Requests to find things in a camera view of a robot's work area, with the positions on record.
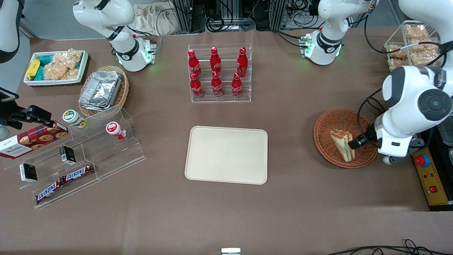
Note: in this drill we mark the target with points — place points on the green lid yogurt cup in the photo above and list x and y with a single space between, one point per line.
72 117

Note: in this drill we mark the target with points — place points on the light oval wicker basket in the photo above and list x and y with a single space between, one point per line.
124 88

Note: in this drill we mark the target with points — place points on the stacked aluminium foil trays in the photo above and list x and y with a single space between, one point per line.
101 90

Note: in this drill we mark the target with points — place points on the brown round wicker basket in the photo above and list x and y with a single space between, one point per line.
331 122

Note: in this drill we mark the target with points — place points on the beige rectangular serving tray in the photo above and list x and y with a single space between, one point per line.
226 156

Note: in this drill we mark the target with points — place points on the triangle sandwich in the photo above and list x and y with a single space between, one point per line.
341 145

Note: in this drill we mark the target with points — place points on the clear acrylic bottle rack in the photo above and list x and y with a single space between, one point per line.
226 88

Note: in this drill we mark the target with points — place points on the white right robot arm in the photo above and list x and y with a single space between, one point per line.
102 14

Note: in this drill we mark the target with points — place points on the clear bag of fried snacks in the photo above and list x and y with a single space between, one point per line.
424 47
397 51
396 64
424 58
416 31

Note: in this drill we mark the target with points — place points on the clear rectangular food pan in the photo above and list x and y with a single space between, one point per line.
447 134

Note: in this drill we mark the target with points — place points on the clear bag of rice crackers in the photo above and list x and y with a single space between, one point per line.
58 72
69 58

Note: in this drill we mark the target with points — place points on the yellow snack pack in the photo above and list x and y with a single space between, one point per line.
33 69

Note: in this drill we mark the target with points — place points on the red lid yogurt cup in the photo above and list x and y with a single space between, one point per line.
115 129

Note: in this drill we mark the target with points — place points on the small black carton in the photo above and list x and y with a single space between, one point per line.
67 155
28 173

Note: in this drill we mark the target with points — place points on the clear acrylic stepped display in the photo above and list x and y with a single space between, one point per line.
106 156

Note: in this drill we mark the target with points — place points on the red tartan cookie box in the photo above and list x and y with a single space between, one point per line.
32 141

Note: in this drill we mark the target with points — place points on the crumpled beige cloth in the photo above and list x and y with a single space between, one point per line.
152 19

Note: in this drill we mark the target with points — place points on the red cola bottle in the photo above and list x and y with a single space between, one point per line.
236 86
196 86
194 63
217 86
215 62
242 63

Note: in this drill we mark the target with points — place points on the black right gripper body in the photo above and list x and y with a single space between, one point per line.
10 114

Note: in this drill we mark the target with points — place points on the teal snack pack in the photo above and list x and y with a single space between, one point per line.
46 59
39 73

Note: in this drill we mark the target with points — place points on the white rectangular snack bin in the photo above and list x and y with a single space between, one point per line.
76 76

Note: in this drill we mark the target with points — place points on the yellow emergency stop control box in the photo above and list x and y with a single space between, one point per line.
430 180

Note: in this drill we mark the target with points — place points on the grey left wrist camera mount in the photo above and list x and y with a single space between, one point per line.
414 145

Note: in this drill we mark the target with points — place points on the brown Snickers bar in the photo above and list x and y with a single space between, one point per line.
78 173
49 192

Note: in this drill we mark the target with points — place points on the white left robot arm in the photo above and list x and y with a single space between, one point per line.
417 102

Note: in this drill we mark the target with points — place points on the aluminium profile frame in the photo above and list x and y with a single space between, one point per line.
191 14

